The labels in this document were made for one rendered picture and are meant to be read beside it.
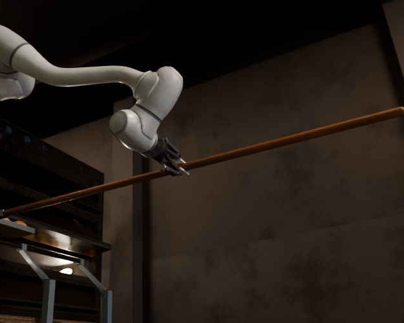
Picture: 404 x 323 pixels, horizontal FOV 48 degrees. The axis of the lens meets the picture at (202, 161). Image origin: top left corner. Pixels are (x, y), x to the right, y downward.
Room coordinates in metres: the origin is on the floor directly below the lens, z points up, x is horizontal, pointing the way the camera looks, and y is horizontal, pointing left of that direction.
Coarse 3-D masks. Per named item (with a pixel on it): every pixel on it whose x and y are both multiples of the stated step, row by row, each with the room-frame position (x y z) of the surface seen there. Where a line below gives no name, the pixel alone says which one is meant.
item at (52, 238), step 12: (12, 216) 2.57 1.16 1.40; (36, 228) 2.79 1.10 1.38; (48, 228) 2.85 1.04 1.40; (36, 240) 2.99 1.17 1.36; (48, 240) 3.03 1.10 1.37; (60, 240) 3.08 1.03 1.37; (72, 240) 3.13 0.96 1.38; (84, 240) 3.18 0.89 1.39; (84, 252) 3.41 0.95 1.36; (96, 252) 3.47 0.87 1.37
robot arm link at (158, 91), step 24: (24, 48) 1.17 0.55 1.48; (24, 72) 1.22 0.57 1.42; (48, 72) 1.20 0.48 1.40; (72, 72) 1.19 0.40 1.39; (96, 72) 1.19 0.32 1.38; (120, 72) 1.19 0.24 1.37; (144, 72) 1.18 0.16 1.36; (168, 72) 1.17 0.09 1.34; (144, 96) 1.19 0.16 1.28; (168, 96) 1.19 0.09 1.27
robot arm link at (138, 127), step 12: (132, 108) 1.22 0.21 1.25; (144, 108) 1.20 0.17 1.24; (120, 120) 1.18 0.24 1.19; (132, 120) 1.18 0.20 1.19; (144, 120) 1.21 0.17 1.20; (156, 120) 1.23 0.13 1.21; (120, 132) 1.19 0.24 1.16; (132, 132) 1.20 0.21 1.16; (144, 132) 1.23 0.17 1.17; (132, 144) 1.25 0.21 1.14; (144, 144) 1.27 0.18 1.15
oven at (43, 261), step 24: (24, 192) 2.82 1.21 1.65; (96, 216) 3.52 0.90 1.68; (24, 240) 2.98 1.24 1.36; (48, 264) 3.63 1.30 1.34; (72, 264) 3.64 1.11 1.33; (96, 264) 3.55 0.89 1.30; (96, 288) 3.56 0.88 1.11; (0, 312) 2.75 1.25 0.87; (24, 312) 2.92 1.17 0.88; (72, 312) 3.32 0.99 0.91
